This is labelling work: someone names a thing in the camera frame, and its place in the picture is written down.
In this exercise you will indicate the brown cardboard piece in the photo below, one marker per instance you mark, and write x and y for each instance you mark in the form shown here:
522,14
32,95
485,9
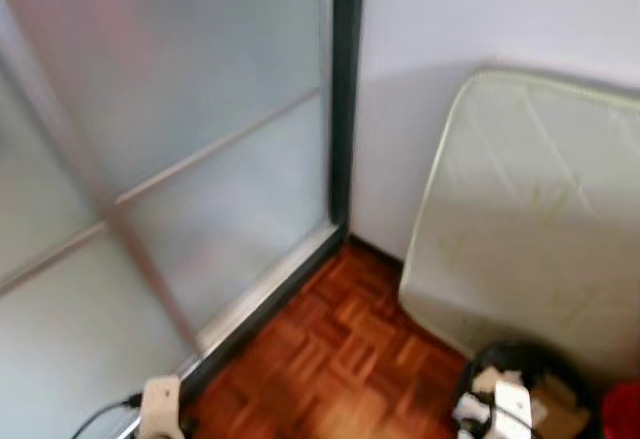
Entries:
560,409

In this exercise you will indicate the large red cushion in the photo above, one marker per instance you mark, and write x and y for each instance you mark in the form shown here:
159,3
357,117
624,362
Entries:
622,414

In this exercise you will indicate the frosted glass sliding door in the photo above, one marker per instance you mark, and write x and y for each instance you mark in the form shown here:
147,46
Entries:
200,79

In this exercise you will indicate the white green quilted mattress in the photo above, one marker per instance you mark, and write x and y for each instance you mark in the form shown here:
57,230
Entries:
530,219

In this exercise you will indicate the black waste bin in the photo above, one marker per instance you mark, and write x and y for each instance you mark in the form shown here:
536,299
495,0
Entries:
530,354

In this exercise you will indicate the dark wooden baseboard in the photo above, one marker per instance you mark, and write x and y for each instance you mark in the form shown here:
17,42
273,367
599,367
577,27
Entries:
375,249

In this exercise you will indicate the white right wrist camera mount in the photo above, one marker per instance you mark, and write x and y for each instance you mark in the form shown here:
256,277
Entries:
512,404

